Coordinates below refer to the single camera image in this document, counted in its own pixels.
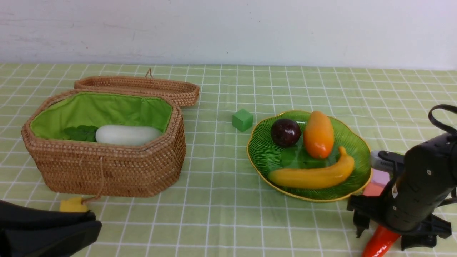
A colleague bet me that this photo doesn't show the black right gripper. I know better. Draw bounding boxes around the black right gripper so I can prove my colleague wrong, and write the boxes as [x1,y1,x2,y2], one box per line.
[347,150,452,250]

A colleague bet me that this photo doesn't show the orange toy carrot green leaves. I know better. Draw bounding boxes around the orange toy carrot green leaves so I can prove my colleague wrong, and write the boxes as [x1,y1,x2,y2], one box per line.
[361,225,401,257]

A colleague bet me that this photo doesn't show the yellow toy banana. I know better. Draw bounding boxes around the yellow toy banana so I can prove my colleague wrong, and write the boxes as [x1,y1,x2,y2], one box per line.
[268,146,355,189]

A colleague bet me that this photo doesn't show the orange toy mango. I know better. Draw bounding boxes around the orange toy mango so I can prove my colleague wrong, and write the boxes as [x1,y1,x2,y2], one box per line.
[303,111,335,159]

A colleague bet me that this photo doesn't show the dark purple toy mangosteen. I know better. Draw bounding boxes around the dark purple toy mangosteen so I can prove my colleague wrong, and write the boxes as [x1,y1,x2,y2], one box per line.
[270,118,302,148]

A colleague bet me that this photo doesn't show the white toy radish green leaves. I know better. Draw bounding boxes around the white toy radish green leaves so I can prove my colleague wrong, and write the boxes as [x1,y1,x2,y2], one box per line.
[63,124,163,145]

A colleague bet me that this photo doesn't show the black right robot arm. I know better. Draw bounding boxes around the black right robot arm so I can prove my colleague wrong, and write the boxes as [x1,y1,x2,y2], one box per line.
[347,133,456,257]

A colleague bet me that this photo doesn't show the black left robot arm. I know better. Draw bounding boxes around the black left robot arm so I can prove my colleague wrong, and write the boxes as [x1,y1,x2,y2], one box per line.
[0,200,102,257]

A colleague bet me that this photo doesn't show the salmon red foam cube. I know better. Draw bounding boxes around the salmon red foam cube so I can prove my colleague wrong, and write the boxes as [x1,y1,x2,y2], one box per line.
[363,183,384,196]

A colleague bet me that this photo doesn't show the pink foam cube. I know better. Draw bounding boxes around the pink foam cube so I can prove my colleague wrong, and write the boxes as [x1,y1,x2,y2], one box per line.
[371,169,390,187]

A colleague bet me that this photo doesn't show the green leaf-shaped glass plate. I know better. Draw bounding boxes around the green leaf-shaped glass plate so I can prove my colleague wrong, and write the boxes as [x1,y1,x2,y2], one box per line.
[247,110,372,203]

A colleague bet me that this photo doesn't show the green foam cube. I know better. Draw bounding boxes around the green foam cube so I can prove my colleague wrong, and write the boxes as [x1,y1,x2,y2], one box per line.
[232,109,253,132]

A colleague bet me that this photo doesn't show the woven wicker basket lid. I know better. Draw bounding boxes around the woven wicker basket lid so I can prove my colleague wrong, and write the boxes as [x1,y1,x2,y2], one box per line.
[74,69,200,107]

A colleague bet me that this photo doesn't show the yellow foam cube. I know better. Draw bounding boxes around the yellow foam cube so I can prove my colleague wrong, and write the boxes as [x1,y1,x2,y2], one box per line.
[59,197,88,212]

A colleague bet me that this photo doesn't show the woven wicker basket green lining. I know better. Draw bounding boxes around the woven wicker basket green lining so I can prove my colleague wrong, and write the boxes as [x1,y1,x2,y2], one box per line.
[21,89,186,198]

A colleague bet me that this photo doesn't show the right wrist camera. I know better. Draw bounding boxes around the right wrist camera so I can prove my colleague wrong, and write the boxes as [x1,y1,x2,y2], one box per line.
[370,150,394,173]

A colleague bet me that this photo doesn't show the black camera cable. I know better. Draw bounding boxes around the black camera cable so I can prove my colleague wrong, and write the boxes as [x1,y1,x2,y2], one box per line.
[428,104,457,136]

